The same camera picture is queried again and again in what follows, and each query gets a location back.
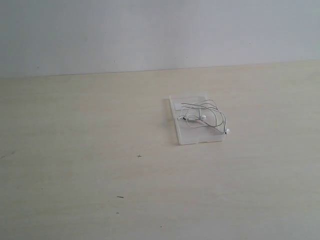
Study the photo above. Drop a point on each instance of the white wired earphones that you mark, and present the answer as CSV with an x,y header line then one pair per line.
x,y
204,114

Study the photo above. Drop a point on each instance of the clear plastic storage case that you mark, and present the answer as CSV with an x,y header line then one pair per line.
x,y
185,134

